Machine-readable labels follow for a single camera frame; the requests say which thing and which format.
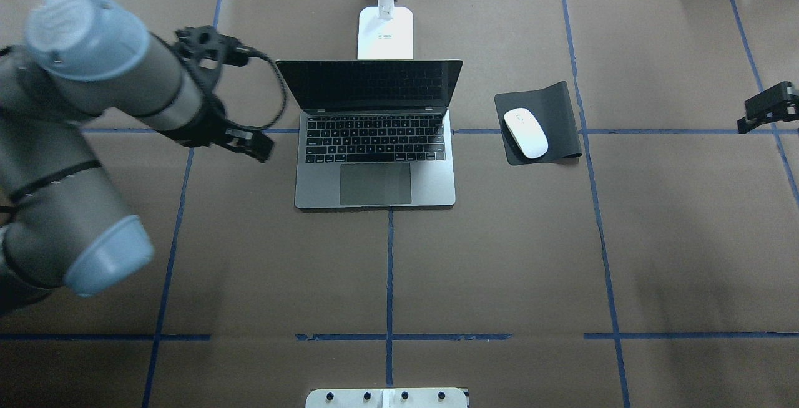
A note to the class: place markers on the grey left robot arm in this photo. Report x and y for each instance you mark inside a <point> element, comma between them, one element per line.
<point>68,226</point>

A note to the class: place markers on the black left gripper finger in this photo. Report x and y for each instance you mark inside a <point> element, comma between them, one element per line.
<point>253,143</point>

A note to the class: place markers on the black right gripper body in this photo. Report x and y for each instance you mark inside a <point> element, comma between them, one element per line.
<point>769,105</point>

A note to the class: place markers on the black mouse pad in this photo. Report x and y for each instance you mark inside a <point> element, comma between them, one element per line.
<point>553,109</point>

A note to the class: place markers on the grey laptop computer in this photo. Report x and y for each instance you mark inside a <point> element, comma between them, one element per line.
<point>373,132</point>

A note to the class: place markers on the white computer mouse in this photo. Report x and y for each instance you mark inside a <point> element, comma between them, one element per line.
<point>527,132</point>

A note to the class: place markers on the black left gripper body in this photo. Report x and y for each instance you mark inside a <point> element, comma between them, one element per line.
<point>210,125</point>

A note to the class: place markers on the white desk lamp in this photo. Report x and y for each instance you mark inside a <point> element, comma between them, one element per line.
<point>385,31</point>

